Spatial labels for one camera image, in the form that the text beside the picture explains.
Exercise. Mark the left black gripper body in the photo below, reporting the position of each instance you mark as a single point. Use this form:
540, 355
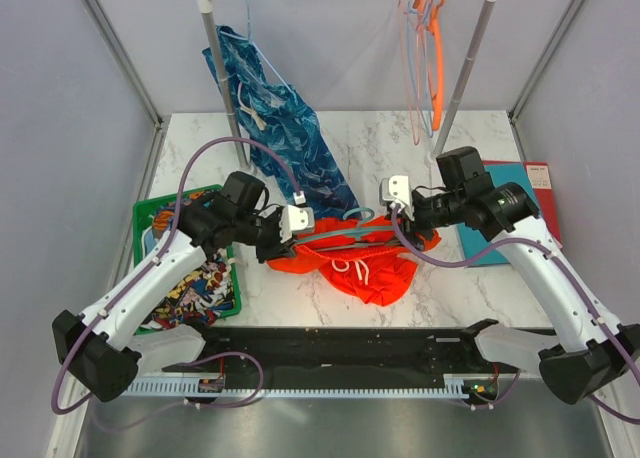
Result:
268, 237

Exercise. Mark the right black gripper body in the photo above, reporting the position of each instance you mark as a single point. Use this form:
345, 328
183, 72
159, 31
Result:
430, 212

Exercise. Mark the teal plastic hanger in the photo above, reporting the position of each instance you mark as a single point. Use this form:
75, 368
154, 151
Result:
355, 224

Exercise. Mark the orange shorts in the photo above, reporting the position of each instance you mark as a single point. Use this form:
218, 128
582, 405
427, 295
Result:
376, 269

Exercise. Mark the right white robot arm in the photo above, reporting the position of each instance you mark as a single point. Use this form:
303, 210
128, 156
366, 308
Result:
590, 346

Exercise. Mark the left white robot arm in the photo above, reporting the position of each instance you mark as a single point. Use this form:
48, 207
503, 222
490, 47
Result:
95, 346

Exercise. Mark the colourful comic print shorts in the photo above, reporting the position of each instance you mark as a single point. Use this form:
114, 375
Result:
210, 288

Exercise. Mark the blue patterned shorts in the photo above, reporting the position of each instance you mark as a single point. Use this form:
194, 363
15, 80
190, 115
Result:
276, 116

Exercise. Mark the orange plastic hanger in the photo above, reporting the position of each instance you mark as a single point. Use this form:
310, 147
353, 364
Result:
430, 56

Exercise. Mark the red book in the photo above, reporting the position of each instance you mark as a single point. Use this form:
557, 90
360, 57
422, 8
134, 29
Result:
534, 178

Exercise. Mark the green plastic basket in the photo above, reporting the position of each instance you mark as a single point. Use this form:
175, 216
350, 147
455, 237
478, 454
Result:
145, 218

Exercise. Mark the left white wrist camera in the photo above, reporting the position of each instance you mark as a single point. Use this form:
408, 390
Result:
296, 219

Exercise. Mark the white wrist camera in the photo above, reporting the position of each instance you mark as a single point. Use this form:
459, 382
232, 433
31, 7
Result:
395, 193
296, 219

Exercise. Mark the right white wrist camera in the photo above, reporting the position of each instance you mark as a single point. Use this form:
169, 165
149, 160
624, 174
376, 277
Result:
395, 193

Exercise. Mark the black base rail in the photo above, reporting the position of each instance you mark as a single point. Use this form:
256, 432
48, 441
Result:
300, 357

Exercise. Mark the white cable duct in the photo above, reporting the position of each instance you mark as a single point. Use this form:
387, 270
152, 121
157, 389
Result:
195, 386

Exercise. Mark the pink wire hanger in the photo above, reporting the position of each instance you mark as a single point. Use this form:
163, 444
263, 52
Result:
414, 82

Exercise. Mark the light blue wire hanger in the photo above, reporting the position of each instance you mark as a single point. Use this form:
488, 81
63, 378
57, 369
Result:
268, 37

